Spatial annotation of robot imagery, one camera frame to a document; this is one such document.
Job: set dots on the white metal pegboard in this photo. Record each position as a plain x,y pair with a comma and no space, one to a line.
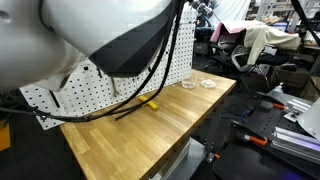
100,96

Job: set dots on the black office chair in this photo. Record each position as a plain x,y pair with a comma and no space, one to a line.
221,50

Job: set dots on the pink cloth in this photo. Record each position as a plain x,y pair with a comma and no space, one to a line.
233,26

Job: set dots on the black perforated breadboard table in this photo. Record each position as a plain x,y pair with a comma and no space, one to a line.
240,163

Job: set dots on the beige jacket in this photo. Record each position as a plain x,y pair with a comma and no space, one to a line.
266,38

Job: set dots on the metal shelving rack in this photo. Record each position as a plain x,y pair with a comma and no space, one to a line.
266,10

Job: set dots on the short aluminium extrusion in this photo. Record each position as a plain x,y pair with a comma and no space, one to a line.
298,108

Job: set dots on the long aluminium extrusion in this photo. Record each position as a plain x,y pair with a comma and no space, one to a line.
293,143

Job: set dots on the cardboard box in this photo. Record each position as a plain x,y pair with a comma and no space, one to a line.
311,88

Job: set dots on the white curved sheet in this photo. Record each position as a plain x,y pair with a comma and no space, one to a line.
313,121

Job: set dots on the orange floor mat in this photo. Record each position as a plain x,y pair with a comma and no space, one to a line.
4,138

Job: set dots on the grey metal table frame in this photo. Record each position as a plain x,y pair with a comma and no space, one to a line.
186,160

